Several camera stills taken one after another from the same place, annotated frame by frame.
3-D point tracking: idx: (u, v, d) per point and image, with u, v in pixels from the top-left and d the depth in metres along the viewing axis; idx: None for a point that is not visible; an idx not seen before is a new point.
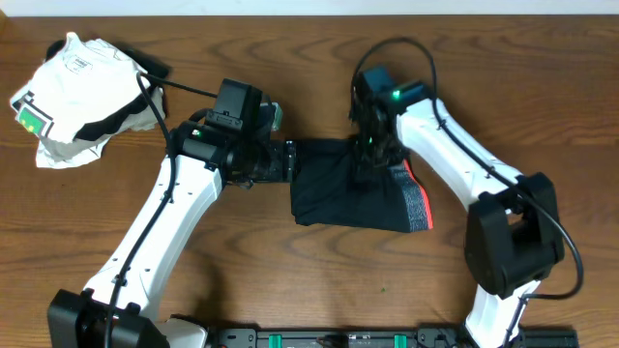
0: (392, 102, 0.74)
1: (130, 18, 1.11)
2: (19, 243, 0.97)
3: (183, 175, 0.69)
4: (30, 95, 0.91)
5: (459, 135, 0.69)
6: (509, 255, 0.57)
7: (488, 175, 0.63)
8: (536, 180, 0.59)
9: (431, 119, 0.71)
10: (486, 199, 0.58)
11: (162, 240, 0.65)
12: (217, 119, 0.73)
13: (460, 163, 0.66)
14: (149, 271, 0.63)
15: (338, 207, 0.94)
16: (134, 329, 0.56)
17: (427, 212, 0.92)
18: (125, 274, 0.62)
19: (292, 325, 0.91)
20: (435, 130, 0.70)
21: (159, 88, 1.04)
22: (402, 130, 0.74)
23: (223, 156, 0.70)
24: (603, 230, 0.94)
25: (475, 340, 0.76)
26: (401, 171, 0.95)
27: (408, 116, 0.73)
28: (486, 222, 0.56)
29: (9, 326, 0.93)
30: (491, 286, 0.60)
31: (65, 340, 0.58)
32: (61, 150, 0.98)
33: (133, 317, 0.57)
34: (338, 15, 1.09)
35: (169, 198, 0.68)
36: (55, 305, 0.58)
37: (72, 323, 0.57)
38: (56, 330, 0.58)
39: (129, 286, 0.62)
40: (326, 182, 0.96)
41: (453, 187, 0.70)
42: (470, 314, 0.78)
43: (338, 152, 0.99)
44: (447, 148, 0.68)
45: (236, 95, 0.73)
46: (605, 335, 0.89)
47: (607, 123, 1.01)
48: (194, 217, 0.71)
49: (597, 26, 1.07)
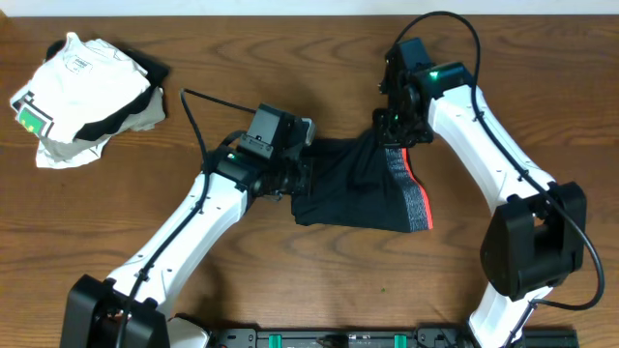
0: (428, 82, 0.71)
1: (129, 17, 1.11)
2: (19, 242, 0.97)
3: (215, 192, 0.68)
4: (30, 95, 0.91)
5: (495, 131, 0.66)
6: (527, 259, 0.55)
7: (521, 179, 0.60)
8: (570, 188, 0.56)
9: (468, 107, 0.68)
10: (517, 202, 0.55)
11: (186, 247, 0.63)
12: (249, 143, 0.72)
13: (491, 160, 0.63)
14: (171, 271, 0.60)
15: (338, 206, 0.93)
16: (152, 324, 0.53)
17: (427, 212, 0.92)
18: (148, 271, 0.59)
19: (292, 325, 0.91)
20: (471, 122, 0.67)
21: (159, 88, 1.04)
22: (434, 114, 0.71)
23: (252, 183, 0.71)
24: (603, 230, 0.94)
25: (476, 337, 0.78)
26: (400, 172, 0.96)
27: (444, 101, 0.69)
28: (513, 226, 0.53)
29: (9, 326, 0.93)
30: (503, 287, 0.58)
31: (76, 330, 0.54)
32: (60, 150, 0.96)
33: (151, 310, 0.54)
34: (338, 15, 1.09)
35: (199, 209, 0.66)
36: (76, 289, 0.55)
37: (90, 310, 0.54)
38: (71, 315, 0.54)
39: (150, 281, 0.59)
40: (326, 182, 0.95)
41: (479, 182, 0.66)
42: (473, 313, 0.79)
43: (337, 153, 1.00)
44: (481, 140, 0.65)
45: (270, 121, 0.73)
46: (605, 335, 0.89)
47: (607, 123, 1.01)
48: (218, 233, 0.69)
49: (596, 27, 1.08)
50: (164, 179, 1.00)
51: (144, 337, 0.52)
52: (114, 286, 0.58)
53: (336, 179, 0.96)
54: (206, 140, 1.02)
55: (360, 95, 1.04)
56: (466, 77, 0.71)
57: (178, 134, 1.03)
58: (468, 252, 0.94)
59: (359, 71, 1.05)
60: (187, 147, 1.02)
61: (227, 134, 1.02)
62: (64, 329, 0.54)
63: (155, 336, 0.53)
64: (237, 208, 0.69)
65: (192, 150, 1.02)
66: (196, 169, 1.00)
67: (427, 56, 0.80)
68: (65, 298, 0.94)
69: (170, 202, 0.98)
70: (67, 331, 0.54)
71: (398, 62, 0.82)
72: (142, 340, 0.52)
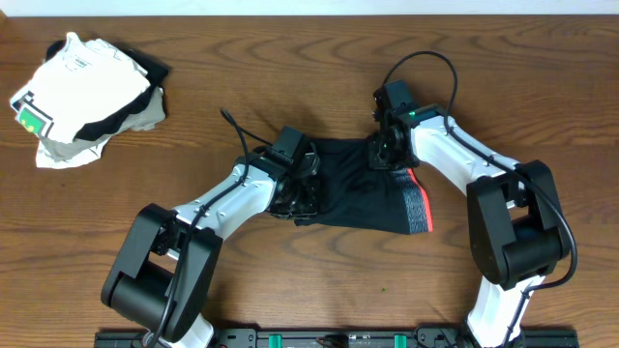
0: (408, 117, 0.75)
1: (130, 18, 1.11)
2: (19, 242, 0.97)
3: (254, 177, 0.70)
4: (30, 95, 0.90)
5: (467, 139, 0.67)
6: (509, 239, 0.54)
7: (488, 163, 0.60)
8: (535, 165, 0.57)
9: (440, 128, 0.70)
10: (486, 179, 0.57)
11: (234, 205, 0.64)
12: (273, 155, 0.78)
13: (461, 157, 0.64)
14: (223, 216, 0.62)
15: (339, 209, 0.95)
16: (213, 246, 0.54)
17: (427, 215, 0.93)
18: (207, 211, 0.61)
19: (292, 325, 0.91)
20: (444, 136, 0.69)
21: (159, 87, 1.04)
22: (416, 143, 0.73)
23: (277, 182, 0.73)
24: (604, 231, 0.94)
25: (476, 336, 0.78)
26: (403, 175, 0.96)
27: (421, 130, 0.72)
28: (484, 200, 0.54)
29: (10, 326, 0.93)
30: (493, 275, 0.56)
31: (134, 253, 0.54)
32: (60, 150, 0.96)
33: (210, 237, 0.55)
34: (338, 16, 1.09)
35: (242, 184, 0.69)
36: (141, 214, 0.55)
37: (155, 235, 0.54)
38: (132, 238, 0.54)
39: (210, 217, 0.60)
40: (327, 182, 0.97)
41: (457, 184, 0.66)
42: (472, 311, 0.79)
43: (338, 151, 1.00)
44: (452, 150, 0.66)
45: (292, 139, 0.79)
46: (605, 335, 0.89)
47: (607, 123, 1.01)
48: (251, 210, 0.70)
49: (596, 26, 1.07)
50: (164, 180, 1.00)
51: (200, 261, 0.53)
52: (177, 216, 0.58)
53: (336, 182, 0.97)
54: (206, 140, 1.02)
55: (360, 95, 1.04)
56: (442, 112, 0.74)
57: (178, 135, 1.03)
58: (468, 252, 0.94)
59: (359, 71, 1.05)
60: (187, 147, 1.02)
61: (227, 134, 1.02)
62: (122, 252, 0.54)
63: (209, 261, 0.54)
64: (268, 192, 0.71)
65: (192, 150, 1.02)
66: (197, 169, 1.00)
67: (409, 90, 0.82)
68: (65, 298, 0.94)
69: (171, 202, 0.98)
70: (124, 254, 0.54)
71: (384, 101, 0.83)
72: (200, 263, 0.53)
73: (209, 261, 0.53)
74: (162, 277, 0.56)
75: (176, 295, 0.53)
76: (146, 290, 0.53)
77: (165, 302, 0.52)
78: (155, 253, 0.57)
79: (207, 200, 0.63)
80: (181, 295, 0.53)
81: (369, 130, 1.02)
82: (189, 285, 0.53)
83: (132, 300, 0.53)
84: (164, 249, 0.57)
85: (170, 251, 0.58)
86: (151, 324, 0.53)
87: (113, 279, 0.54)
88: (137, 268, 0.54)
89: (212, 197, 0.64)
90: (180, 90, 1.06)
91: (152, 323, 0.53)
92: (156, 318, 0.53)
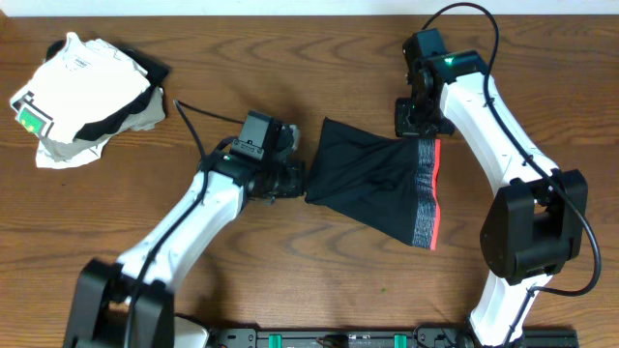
0: (443, 68, 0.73)
1: (129, 18, 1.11)
2: (18, 242, 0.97)
3: (215, 187, 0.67)
4: (30, 95, 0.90)
5: (505, 116, 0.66)
6: (525, 241, 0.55)
7: (525, 163, 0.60)
8: (573, 176, 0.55)
9: (480, 95, 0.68)
10: (521, 185, 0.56)
11: (193, 230, 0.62)
12: (241, 147, 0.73)
13: (498, 144, 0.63)
14: (177, 253, 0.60)
15: (352, 202, 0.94)
16: (160, 304, 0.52)
17: (434, 232, 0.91)
18: (157, 254, 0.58)
19: (293, 325, 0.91)
20: (482, 106, 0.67)
21: (159, 88, 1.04)
22: (446, 99, 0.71)
23: (245, 184, 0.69)
24: (604, 231, 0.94)
25: (476, 333, 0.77)
26: (426, 187, 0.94)
27: (457, 86, 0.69)
28: (512, 204, 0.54)
29: (9, 326, 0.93)
30: (500, 270, 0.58)
31: (84, 313, 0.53)
32: (61, 150, 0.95)
33: (160, 291, 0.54)
34: (338, 16, 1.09)
35: (200, 201, 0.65)
36: (83, 274, 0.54)
37: (99, 296, 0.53)
38: (77, 300, 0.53)
39: (160, 264, 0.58)
40: (346, 171, 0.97)
41: (484, 164, 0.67)
42: (473, 309, 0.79)
43: (368, 145, 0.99)
44: (487, 127, 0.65)
45: (259, 127, 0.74)
46: (605, 335, 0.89)
47: (607, 123, 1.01)
48: (218, 224, 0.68)
49: (596, 26, 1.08)
50: (164, 180, 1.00)
51: (152, 320, 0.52)
52: (124, 269, 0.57)
53: (356, 171, 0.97)
54: (206, 140, 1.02)
55: (360, 95, 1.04)
56: (481, 66, 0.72)
57: (178, 134, 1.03)
58: (467, 252, 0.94)
59: (359, 71, 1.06)
60: (187, 147, 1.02)
61: (227, 134, 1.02)
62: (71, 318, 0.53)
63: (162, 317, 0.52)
64: (234, 202, 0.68)
65: (192, 150, 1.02)
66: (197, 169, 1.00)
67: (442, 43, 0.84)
68: (64, 298, 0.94)
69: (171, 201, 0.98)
70: (73, 319, 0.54)
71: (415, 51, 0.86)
72: (152, 322, 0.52)
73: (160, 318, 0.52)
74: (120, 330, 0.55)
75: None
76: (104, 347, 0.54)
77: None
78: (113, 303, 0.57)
79: (160, 238, 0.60)
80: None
81: (369, 130, 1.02)
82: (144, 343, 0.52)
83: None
84: (121, 298, 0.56)
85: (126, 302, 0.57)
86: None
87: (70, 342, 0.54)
88: (90, 327, 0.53)
89: (165, 230, 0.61)
90: (180, 90, 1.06)
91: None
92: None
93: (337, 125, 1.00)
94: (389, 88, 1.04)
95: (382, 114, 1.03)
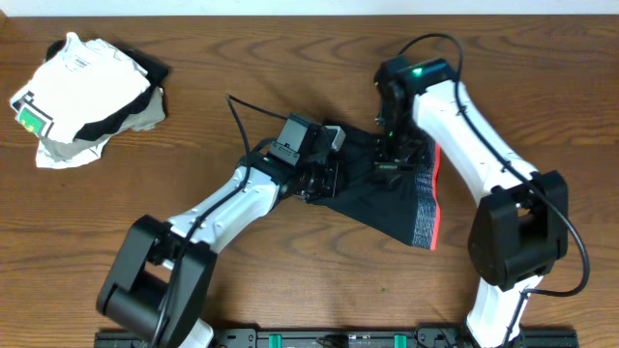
0: (412, 79, 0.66)
1: (130, 18, 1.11)
2: (19, 242, 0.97)
3: (256, 180, 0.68)
4: (30, 95, 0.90)
5: (479, 123, 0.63)
6: (512, 248, 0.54)
7: (505, 169, 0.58)
8: (550, 176, 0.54)
9: (452, 102, 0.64)
10: (500, 191, 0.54)
11: (233, 211, 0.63)
12: (279, 152, 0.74)
13: (475, 153, 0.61)
14: (221, 226, 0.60)
15: (353, 202, 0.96)
16: (205, 261, 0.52)
17: (434, 232, 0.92)
18: (203, 221, 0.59)
19: (292, 325, 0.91)
20: (455, 116, 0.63)
21: (159, 88, 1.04)
22: (419, 111, 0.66)
23: (280, 185, 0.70)
24: (604, 230, 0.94)
25: (476, 337, 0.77)
26: (426, 187, 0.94)
27: (428, 97, 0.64)
28: (497, 216, 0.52)
29: (9, 326, 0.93)
30: (491, 276, 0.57)
31: (129, 264, 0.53)
32: (60, 150, 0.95)
33: (204, 250, 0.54)
34: (338, 16, 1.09)
35: (243, 188, 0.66)
36: (135, 225, 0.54)
37: (148, 246, 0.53)
38: (125, 249, 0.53)
39: (205, 230, 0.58)
40: (346, 171, 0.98)
41: (466, 178, 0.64)
42: (470, 314, 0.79)
43: (368, 144, 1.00)
44: (464, 137, 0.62)
45: (298, 130, 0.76)
46: (605, 335, 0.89)
47: (607, 122, 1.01)
48: (251, 217, 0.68)
49: (596, 26, 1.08)
50: (164, 179, 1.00)
51: (194, 278, 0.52)
52: (172, 228, 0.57)
53: (356, 172, 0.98)
54: (206, 140, 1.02)
55: (360, 95, 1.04)
56: (449, 73, 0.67)
57: (178, 134, 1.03)
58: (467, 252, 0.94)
59: (359, 71, 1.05)
60: (187, 147, 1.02)
61: (227, 134, 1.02)
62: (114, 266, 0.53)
63: (204, 277, 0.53)
64: (270, 197, 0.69)
65: (192, 150, 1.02)
66: (197, 169, 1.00)
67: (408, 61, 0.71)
68: (65, 297, 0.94)
69: (170, 201, 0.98)
70: (117, 268, 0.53)
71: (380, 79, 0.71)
72: (194, 280, 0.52)
73: (202, 278, 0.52)
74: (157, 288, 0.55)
75: (169, 307, 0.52)
76: (138, 303, 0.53)
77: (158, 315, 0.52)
78: (152, 264, 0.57)
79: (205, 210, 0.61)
80: (174, 309, 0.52)
81: (369, 130, 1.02)
82: (182, 302, 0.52)
83: (125, 312, 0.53)
84: (162, 257, 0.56)
85: (166, 262, 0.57)
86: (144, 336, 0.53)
87: (107, 291, 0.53)
88: (131, 278, 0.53)
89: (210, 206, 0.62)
90: (180, 90, 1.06)
91: (145, 335, 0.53)
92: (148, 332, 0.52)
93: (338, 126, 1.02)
94: None
95: None
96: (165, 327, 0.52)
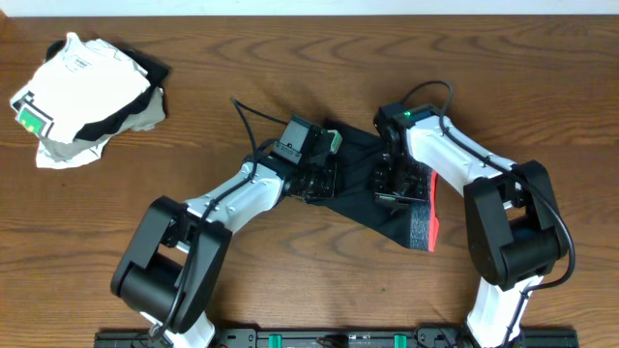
0: (402, 117, 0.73)
1: (129, 18, 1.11)
2: (19, 242, 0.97)
3: (263, 174, 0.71)
4: (30, 95, 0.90)
5: (463, 139, 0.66)
6: (507, 241, 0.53)
7: (485, 165, 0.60)
8: (532, 165, 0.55)
9: (435, 129, 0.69)
10: (483, 180, 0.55)
11: (243, 199, 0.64)
12: (280, 151, 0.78)
13: (457, 158, 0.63)
14: (232, 209, 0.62)
15: (351, 205, 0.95)
16: (221, 237, 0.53)
17: (430, 236, 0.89)
18: (217, 204, 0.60)
19: (292, 325, 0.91)
20: (439, 138, 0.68)
21: (159, 88, 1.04)
22: (412, 143, 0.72)
23: (284, 181, 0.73)
24: (604, 230, 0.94)
25: (476, 336, 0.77)
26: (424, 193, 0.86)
27: (417, 129, 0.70)
28: (481, 202, 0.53)
29: (10, 326, 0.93)
30: (491, 277, 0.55)
31: (145, 244, 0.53)
32: (61, 151, 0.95)
33: (219, 228, 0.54)
34: (338, 16, 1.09)
35: (252, 180, 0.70)
36: (153, 205, 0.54)
37: (166, 224, 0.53)
38: (142, 229, 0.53)
39: (220, 213, 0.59)
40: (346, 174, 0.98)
41: (455, 186, 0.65)
42: (471, 312, 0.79)
43: (367, 146, 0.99)
44: (448, 150, 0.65)
45: (300, 131, 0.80)
46: (605, 335, 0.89)
47: (607, 123, 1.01)
48: (258, 209, 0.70)
49: (596, 26, 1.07)
50: (164, 180, 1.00)
51: (211, 254, 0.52)
52: (188, 209, 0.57)
53: (356, 175, 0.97)
54: (206, 140, 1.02)
55: (360, 95, 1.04)
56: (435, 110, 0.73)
57: (178, 134, 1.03)
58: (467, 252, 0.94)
59: (359, 71, 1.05)
60: (187, 147, 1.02)
61: (227, 134, 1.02)
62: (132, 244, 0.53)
63: (220, 253, 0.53)
64: (275, 191, 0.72)
65: (192, 150, 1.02)
66: (197, 169, 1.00)
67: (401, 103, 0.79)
68: (65, 297, 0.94)
69: None
70: (133, 246, 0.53)
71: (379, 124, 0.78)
72: (210, 255, 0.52)
73: (219, 253, 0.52)
74: (170, 270, 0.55)
75: (186, 283, 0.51)
76: (154, 281, 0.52)
77: (174, 294, 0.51)
78: (164, 246, 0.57)
79: (219, 193, 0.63)
80: (191, 285, 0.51)
81: (369, 130, 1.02)
82: (198, 276, 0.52)
83: (140, 291, 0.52)
84: (176, 239, 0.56)
85: (180, 245, 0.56)
86: (160, 317, 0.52)
87: (124, 270, 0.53)
88: (147, 258, 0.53)
89: (222, 190, 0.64)
90: (180, 90, 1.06)
91: (160, 314, 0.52)
92: (163, 309, 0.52)
93: (340, 126, 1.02)
94: (389, 88, 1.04)
95: None
96: (180, 304, 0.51)
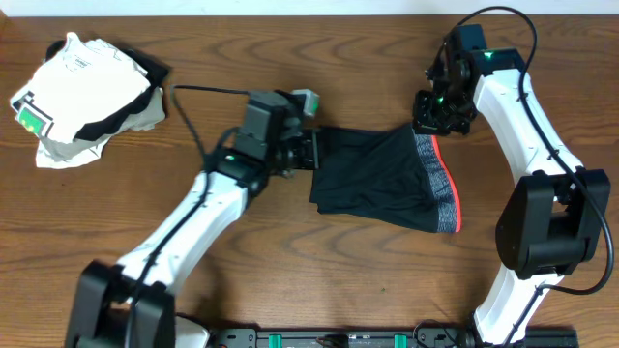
0: (482, 61, 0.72)
1: (130, 18, 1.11)
2: (18, 241, 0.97)
3: (218, 189, 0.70)
4: (30, 95, 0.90)
5: (536, 111, 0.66)
6: (540, 236, 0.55)
7: (550, 159, 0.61)
8: (597, 174, 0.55)
9: (513, 88, 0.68)
10: (544, 176, 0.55)
11: (193, 233, 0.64)
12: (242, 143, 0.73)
13: (525, 136, 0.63)
14: (178, 257, 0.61)
15: (365, 201, 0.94)
16: (160, 304, 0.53)
17: (457, 217, 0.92)
18: (159, 256, 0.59)
19: (292, 325, 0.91)
20: (515, 101, 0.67)
21: (159, 88, 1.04)
22: (480, 90, 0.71)
23: (249, 184, 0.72)
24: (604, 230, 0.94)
25: (478, 331, 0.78)
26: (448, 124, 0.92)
27: (492, 79, 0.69)
28: (533, 196, 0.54)
29: (7, 326, 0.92)
30: (512, 263, 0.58)
31: (89, 316, 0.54)
32: (60, 150, 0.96)
33: (159, 292, 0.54)
34: (338, 16, 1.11)
35: (203, 203, 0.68)
36: (85, 274, 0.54)
37: (100, 297, 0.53)
38: (79, 301, 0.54)
39: (160, 267, 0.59)
40: (351, 171, 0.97)
41: (511, 160, 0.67)
42: (479, 307, 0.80)
43: (365, 145, 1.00)
44: (517, 120, 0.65)
45: (260, 118, 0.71)
46: (605, 336, 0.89)
47: (608, 122, 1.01)
48: (220, 226, 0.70)
49: (594, 26, 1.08)
50: (163, 179, 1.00)
51: (153, 322, 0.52)
52: (124, 271, 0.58)
53: (361, 174, 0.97)
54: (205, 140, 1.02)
55: (360, 95, 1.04)
56: (517, 63, 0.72)
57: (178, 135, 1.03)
58: (467, 252, 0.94)
59: (359, 71, 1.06)
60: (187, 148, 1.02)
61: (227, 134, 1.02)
62: (74, 316, 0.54)
63: (162, 320, 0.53)
64: (239, 202, 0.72)
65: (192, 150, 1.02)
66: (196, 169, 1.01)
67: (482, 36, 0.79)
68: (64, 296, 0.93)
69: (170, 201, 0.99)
70: (77, 317, 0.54)
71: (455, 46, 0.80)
72: (152, 325, 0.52)
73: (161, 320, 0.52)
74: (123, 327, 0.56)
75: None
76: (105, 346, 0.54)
77: None
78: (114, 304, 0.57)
79: (160, 242, 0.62)
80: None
81: (369, 130, 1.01)
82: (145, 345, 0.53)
83: None
84: (123, 298, 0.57)
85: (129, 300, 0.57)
86: None
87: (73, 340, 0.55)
88: (92, 326, 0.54)
89: (168, 232, 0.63)
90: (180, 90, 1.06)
91: None
92: None
93: (331, 130, 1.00)
94: (390, 88, 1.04)
95: (383, 115, 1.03)
96: None
